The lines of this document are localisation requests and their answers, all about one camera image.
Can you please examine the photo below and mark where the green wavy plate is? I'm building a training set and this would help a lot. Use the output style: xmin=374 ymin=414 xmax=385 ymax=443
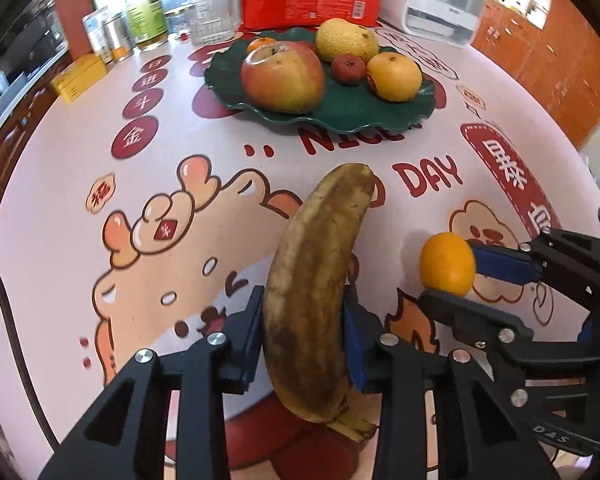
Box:
xmin=204 ymin=27 xmax=437 ymax=133

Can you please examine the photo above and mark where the dark wooden cabinet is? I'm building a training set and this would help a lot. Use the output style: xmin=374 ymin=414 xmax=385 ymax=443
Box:
xmin=0 ymin=0 xmax=73 ymax=211

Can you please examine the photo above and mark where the green label vinegar bottle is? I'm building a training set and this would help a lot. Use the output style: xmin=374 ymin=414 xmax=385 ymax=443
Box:
xmin=125 ymin=0 xmax=168 ymax=52

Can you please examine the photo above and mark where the large yellow pear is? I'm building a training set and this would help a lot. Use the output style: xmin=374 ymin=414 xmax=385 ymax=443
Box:
xmin=315 ymin=18 xmax=380 ymax=63

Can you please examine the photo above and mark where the small smooth orange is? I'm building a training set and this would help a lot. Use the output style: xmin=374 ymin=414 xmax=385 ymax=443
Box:
xmin=419 ymin=232 xmax=477 ymax=297

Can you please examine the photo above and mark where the orange wooden cabinet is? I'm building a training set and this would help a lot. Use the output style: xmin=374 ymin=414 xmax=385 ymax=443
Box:
xmin=472 ymin=0 xmax=600 ymax=148

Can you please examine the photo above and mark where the clear glass jar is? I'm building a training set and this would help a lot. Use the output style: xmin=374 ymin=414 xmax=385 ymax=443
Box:
xmin=186 ymin=0 xmax=231 ymax=46

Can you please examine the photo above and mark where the yellow orange with sticker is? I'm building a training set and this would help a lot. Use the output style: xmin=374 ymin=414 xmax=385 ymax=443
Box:
xmin=366 ymin=51 xmax=423 ymax=102

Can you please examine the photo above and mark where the tangerine with stem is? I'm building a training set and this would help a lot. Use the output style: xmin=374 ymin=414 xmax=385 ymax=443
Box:
xmin=246 ymin=36 xmax=278 ymax=56

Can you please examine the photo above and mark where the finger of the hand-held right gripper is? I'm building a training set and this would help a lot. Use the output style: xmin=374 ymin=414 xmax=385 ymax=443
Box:
xmin=418 ymin=289 xmax=600 ymax=369
xmin=469 ymin=229 xmax=600 ymax=307

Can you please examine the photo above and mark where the yellow tin box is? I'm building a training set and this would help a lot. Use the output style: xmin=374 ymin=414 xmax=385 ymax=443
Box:
xmin=50 ymin=54 xmax=107 ymax=104

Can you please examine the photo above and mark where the small red apple-like fruit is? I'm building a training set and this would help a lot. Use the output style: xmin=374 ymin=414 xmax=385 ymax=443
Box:
xmin=331 ymin=53 xmax=367 ymax=83

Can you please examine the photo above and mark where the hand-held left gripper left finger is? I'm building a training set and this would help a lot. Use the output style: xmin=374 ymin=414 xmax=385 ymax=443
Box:
xmin=37 ymin=285 xmax=267 ymax=480

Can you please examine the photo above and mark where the black cable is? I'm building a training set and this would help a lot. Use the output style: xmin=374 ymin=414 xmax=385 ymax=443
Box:
xmin=0 ymin=247 xmax=63 ymax=448

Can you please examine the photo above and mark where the white carton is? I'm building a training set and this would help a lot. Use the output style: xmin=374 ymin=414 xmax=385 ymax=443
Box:
xmin=81 ymin=7 xmax=112 ymax=63

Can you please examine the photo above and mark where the printed tablecloth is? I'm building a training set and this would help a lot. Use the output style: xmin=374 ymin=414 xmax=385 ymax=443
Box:
xmin=0 ymin=25 xmax=600 ymax=480

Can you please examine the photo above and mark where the red and yellow apple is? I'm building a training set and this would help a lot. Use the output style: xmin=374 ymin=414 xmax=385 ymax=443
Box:
xmin=240 ymin=41 xmax=327 ymax=114

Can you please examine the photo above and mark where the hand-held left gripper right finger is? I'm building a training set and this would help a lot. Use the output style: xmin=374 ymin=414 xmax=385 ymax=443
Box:
xmin=342 ymin=290 xmax=556 ymax=480

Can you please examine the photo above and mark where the white countertop appliance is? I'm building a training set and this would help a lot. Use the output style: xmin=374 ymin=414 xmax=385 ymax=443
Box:
xmin=404 ymin=0 xmax=496 ymax=50

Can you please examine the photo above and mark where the brown spotted banana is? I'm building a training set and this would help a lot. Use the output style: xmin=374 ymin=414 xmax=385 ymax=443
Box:
xmin=261 ymin=162 xmax=379 ymax=443

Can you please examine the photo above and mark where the small metal lid jar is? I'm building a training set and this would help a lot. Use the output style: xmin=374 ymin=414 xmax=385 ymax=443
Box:
xmin=104 ymin=12 xmax=133 ymax=63

